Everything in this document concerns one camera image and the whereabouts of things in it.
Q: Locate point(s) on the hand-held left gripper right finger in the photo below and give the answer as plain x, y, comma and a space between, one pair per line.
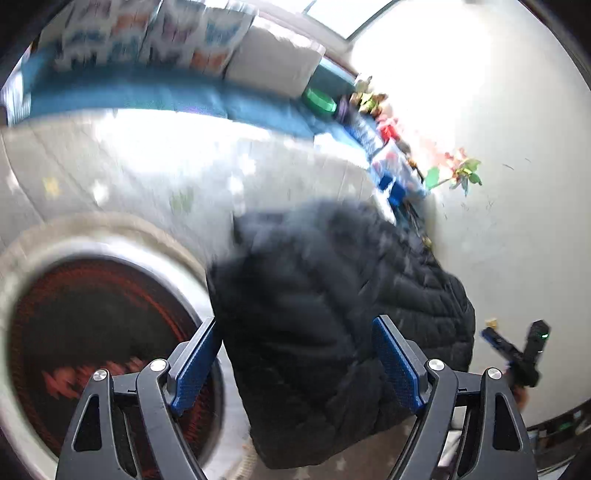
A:
397, 369

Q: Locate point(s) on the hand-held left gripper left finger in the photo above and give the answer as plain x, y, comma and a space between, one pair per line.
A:
194, 374

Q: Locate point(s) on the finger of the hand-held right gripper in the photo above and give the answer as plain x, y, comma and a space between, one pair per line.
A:
496, 340

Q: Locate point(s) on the black puffer jacket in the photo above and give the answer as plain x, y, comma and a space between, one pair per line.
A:
323, 314

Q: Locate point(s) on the colourful picture book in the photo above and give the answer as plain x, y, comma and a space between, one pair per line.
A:
399, 164

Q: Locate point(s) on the grey star play mat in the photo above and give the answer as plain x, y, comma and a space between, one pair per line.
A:
161, 166

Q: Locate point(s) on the purple plush toy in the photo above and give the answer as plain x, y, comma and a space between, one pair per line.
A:
345, 110

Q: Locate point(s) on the green yellow plush toy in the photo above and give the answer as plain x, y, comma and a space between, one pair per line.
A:
369, 97

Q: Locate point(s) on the green round lid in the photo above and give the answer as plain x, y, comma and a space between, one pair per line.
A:
319, 101

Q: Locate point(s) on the blue bench cushion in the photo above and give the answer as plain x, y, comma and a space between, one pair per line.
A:
161, 92

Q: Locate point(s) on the teal cushion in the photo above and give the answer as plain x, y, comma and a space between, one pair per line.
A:
333, 76

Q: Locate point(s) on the white pillow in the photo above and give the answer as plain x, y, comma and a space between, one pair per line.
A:
272, 60

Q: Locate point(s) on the butterfly print pillow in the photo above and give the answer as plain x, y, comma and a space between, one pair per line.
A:
198, 32
97, 34

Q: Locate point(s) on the window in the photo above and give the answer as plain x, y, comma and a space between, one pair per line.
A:
351, 16

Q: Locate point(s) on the paper flower wall decoration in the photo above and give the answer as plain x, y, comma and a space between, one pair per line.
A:
459, 173

